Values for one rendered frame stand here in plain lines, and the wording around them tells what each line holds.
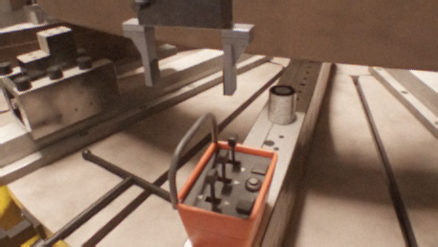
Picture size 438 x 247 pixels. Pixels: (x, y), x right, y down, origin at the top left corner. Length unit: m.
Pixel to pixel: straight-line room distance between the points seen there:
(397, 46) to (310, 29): 0.23
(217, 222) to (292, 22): 0.60
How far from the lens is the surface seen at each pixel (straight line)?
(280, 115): 0.97
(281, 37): 0.96
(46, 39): 1.59
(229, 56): 0.47
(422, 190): 1.49
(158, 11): 0.49
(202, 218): 0.55
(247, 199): 0.57
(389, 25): 0.95
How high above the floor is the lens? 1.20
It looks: 31 degrees down
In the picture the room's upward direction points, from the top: 2 degrees counter-clockwise
